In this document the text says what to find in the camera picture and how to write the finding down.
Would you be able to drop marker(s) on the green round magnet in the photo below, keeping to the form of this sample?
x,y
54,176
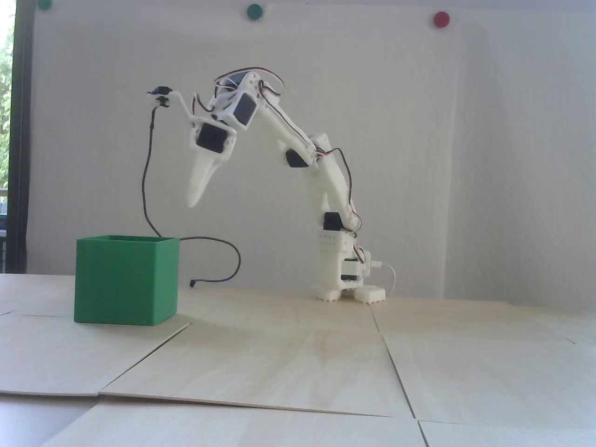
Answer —
x,y
44,3
254,11

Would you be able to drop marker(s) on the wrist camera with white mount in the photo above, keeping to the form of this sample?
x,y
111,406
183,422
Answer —
x,y
161,89

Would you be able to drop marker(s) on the white paper backdrop sheet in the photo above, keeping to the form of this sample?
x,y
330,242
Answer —
x,y
139,139

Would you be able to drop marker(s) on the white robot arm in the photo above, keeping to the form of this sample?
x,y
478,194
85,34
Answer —
x,y
326,186

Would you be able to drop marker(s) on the green box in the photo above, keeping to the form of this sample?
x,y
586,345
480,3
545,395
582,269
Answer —
x,y
116,279

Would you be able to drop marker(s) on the dark window frame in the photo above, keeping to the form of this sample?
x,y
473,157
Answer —
x,y
21,139

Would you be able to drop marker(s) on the red round magnet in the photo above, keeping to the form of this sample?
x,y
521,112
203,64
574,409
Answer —
x,y
441,19

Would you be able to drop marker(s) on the red white black servo wiring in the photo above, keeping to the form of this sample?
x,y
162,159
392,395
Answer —
x,y
350,184

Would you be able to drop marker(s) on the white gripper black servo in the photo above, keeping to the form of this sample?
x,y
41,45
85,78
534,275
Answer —
x,y
210,139

